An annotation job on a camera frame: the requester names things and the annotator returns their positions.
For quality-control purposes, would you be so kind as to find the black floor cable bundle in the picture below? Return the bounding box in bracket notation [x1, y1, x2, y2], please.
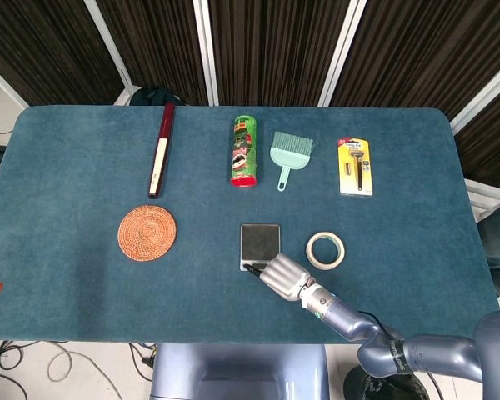
[0, 340, 30, 400]

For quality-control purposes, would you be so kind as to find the dark bag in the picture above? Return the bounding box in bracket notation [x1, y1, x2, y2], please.
[129, 86, 184, 107]

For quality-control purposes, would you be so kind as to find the white tape roll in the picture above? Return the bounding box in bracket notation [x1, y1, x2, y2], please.
[306, 231, 346, 271]

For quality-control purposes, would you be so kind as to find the small digital kitchen scale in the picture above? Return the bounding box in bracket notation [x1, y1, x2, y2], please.
[237, 223, 283, 274]

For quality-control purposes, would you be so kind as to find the green Pringles can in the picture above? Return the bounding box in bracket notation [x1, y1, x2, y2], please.
[228, 115, 259, 189]

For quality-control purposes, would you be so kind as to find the white partition post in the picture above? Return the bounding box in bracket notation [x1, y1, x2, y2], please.
[318, 0, 368, 108]
[192, 0, 218, 106]
[449, 62, 500, 134]
[82, 0, 131, 87]
[0, 57, 28, 108]

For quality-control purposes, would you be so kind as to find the blue table cloth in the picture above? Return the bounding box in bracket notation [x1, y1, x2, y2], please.
[0, 105, 500, 345]

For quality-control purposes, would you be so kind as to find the mint green hand brush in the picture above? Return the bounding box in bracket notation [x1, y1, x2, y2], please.
[268, 131, 315, 193]

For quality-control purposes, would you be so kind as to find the black cable with plug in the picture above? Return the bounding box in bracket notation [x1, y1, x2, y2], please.
[127, 342, 156, 381]

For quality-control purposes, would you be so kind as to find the long dark red box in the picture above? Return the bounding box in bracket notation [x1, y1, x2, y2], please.
[148, 103, 177, 200]

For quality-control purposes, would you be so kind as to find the razor in yellow package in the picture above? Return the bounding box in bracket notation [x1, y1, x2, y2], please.
[337, 138, 375, 197]

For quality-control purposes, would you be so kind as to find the black trash bin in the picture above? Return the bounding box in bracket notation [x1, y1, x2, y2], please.
[343, 366, 430, 400]

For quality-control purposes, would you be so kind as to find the white metal rack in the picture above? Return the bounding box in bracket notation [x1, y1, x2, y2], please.
[464, 177, 500, 222]

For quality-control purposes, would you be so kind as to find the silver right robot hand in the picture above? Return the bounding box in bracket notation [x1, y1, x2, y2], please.
[245, 253, 316, 302]

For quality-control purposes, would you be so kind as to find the blue-grey robot torso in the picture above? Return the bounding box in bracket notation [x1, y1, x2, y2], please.
[149, 342, 331, 400]

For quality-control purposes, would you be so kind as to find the grey floor cable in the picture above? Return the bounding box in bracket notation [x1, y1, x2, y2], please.
[47, 348, 124, 400]

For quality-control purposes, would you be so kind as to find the round woven rattan coaster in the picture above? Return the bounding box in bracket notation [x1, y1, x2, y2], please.
[117, 204, 178, 263]

